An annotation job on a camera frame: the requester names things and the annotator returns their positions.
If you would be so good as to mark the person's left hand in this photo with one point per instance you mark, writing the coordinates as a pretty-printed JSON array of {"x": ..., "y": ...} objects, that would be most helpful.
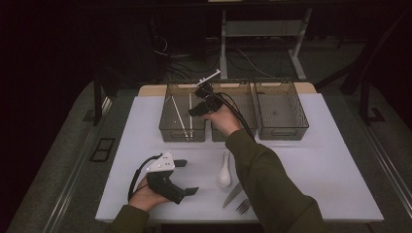
[{"x": 144, "y": 199}]

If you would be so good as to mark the clear brown plastic bin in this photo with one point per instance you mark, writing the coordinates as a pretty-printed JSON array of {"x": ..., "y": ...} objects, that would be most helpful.
[
  {"x": 280, "y": 113},
  {"x": 249, "y": 103},
  {"x": 168, "y": 123}
]

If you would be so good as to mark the metal floor rail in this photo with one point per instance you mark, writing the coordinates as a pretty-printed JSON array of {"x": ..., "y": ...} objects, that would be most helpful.
[
  {"x": 388, "y": 165},
  {"x": 74, "y": 174}
]

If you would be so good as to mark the white table mat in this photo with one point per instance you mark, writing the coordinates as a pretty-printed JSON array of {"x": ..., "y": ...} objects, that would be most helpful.
[{"x": 324, "y": 161}]

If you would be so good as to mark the white ceramic spoon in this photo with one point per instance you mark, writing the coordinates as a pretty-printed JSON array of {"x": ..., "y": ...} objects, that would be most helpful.
[{"x": 224, "y": 179}]

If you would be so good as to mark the metal table knife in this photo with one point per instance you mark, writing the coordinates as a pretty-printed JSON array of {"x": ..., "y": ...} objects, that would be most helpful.
[{"x": 231, "y": 197}]

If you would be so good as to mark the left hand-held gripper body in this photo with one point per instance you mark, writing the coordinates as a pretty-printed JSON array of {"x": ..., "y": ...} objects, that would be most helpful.
[{"x": 163, "y": 186}]

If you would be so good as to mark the person's right hand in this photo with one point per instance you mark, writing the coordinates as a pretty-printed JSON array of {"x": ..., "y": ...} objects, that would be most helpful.
[{"x": 223, "y": 123}]

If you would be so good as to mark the black metal stand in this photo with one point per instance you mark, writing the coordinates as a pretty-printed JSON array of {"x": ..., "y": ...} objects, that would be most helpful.
[{"x": 365, "y": 103}]

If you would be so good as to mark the white metal desk frame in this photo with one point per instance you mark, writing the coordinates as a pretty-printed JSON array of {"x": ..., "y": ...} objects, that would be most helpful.
[{"x": 223, "y": 64}]

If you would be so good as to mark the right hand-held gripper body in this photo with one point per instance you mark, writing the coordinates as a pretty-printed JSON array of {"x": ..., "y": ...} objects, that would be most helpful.
[{"x": 212, "y": 103}]

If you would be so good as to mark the metal fork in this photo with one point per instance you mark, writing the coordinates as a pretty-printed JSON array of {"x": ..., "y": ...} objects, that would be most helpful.
[{"x": 243, "y": 208}]

